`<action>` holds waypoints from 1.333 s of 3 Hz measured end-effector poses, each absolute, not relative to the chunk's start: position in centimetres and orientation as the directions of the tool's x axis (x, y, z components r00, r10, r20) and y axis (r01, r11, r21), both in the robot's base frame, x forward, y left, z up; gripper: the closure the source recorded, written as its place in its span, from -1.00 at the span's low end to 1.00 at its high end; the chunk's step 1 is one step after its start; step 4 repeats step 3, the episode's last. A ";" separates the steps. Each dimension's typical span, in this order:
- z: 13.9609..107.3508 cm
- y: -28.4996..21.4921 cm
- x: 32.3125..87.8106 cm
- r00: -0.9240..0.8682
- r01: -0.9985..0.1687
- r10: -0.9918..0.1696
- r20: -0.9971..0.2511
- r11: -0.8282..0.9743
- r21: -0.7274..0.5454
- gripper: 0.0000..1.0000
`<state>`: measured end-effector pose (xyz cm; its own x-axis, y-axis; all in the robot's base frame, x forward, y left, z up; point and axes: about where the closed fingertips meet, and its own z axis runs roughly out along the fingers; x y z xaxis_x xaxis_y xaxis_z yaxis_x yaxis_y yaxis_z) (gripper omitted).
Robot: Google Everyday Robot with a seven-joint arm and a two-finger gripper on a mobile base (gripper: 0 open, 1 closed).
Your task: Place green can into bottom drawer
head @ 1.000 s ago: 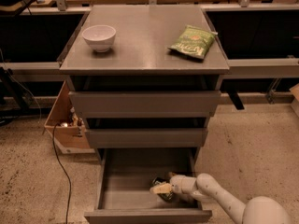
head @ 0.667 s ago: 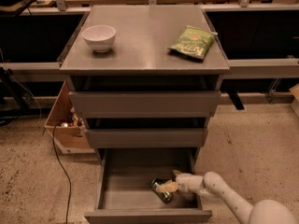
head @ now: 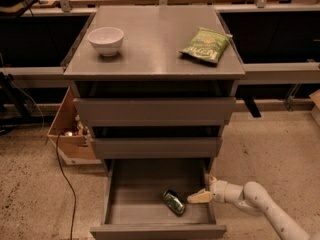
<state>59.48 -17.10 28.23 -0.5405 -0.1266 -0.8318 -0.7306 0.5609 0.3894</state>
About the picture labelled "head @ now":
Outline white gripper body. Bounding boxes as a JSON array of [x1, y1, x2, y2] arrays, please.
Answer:
[[210, 180, 228, 203]]

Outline green soda can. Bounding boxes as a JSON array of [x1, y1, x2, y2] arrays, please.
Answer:
[[163, 189, 186, 216]]

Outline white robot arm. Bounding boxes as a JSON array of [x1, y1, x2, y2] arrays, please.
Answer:
[[187, 174, 320, 240]]

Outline grey middle drawer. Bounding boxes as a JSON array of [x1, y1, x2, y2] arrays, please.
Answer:
[[91, 137, 222, 159]]

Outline grey open bottom drawer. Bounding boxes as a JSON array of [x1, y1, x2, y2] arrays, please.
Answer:
[[90, 159, 227, 240]]

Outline grey drawer cabinet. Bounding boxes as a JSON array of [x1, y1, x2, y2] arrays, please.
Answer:
[[64, 6, 245, 166]]

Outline grey top drawer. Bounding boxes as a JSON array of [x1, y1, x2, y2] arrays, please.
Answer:
[[73, 97, 235, 126]]

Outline green chip bag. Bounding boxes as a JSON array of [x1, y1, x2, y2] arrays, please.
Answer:
[[181, 27, 232, 64]]

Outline wooden box on floor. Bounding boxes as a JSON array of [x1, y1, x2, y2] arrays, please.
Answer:
[[47, 88, 100, 165]]

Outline white ceramic bowl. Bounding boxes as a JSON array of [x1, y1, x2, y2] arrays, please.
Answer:
[[87, 27, 124, 56]]

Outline grey metal rail frame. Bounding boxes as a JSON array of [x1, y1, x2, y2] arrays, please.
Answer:
[[1, 6, 319, 88]]

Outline black floor cable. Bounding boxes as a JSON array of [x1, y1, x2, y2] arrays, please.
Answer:
[[55, 132, 78, 240]]

